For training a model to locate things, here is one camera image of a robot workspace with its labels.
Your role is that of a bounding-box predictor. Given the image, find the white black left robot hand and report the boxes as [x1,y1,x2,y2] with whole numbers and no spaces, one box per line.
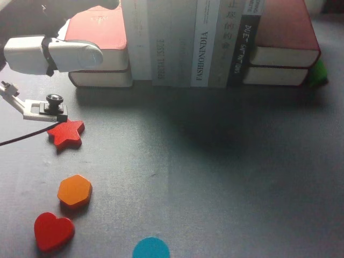
[0,0,120,77]

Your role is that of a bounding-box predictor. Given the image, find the white fashion magazine book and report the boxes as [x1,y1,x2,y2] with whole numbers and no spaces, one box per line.
[190,0,224,88]

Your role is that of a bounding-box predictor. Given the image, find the red hardcover book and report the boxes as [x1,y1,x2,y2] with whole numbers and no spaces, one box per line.
[249,0,322,68]
[68,63,134,88]
[241,64,310,87]

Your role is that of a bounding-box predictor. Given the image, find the red book with gold emblem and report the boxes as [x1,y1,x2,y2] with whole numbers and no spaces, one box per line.
[58,5,130,73]

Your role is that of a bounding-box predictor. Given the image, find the red star block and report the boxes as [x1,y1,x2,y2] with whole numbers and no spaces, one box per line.
[47,118,85,152]

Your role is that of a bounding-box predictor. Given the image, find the grey special issue book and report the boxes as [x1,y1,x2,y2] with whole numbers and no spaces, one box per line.
[146,0,174,87]

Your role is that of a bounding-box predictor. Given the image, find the orange hexagon block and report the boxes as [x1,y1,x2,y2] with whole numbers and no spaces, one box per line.
[57,174,93,210]

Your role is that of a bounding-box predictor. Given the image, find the plain grey book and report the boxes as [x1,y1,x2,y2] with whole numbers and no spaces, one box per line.
[169,0,199,88]

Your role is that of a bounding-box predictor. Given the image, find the red heart block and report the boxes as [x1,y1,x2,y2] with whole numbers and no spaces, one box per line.
[34,212,76,253]

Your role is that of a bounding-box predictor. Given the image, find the grey book with chinese title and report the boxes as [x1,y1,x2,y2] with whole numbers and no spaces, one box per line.
[208,0,246,89]

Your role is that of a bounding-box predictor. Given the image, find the grey table cloth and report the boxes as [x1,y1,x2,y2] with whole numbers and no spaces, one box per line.
[0,12,344,258]

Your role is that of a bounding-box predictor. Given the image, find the blue round block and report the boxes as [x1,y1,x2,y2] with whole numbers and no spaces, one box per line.
[132,236,171,258]

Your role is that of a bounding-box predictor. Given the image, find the green toy block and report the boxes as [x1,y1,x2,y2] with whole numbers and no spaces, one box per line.
[307,59,329,87]

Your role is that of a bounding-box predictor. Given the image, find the wrist camera on white bracket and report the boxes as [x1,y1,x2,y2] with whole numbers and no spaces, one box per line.
[0,80,68,124]

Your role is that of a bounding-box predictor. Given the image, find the black camera cable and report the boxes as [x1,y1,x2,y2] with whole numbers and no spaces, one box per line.
[0,122,64,147]

